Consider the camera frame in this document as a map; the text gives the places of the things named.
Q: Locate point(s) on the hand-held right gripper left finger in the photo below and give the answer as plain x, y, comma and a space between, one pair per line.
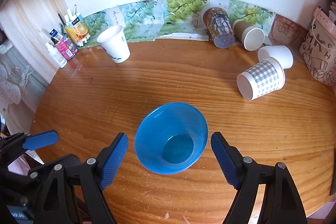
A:
114, 158

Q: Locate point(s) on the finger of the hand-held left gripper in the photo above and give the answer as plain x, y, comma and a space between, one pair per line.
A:
18, 179
40, 140

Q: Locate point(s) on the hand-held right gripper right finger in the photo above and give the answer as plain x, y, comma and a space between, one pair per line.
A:
223, 158

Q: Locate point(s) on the blue plastic cup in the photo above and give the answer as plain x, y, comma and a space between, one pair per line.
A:
170, 134

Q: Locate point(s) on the grey checked paper cup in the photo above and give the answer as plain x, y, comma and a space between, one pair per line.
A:
262, 79

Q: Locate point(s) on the white paper cup leaf print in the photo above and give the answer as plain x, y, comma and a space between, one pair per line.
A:
116, 44

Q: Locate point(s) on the plain white paper cup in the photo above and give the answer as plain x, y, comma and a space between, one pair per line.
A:
278, 54

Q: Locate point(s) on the brown paper cup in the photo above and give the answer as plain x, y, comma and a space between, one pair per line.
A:
249, 36

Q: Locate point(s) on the clear cup with brown print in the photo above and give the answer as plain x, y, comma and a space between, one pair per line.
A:
219, 27

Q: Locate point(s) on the white lace cloth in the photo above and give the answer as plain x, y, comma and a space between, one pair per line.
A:
15, 82

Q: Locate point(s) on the white squeeze bottle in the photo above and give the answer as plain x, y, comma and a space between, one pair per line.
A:
57, 55

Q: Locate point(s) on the pink printed can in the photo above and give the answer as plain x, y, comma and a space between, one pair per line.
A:
65, 49

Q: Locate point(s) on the blue and white tube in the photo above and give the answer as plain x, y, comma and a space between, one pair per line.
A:
56, 35

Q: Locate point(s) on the orange printed pen holder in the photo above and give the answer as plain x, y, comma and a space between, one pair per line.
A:
77, 31

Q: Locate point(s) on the wooden side panel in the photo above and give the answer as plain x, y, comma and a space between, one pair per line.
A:
29, 19

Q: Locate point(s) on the white pen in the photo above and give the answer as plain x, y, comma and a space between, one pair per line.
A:
69, 15

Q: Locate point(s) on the grape printed carton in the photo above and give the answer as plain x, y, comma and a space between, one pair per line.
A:
183, 14
143, 18
101, 20
249, 12

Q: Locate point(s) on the brown printed pouch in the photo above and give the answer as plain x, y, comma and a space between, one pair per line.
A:
286, 28

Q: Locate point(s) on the beige printed paper bag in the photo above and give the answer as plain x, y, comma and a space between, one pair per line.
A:
320, 50

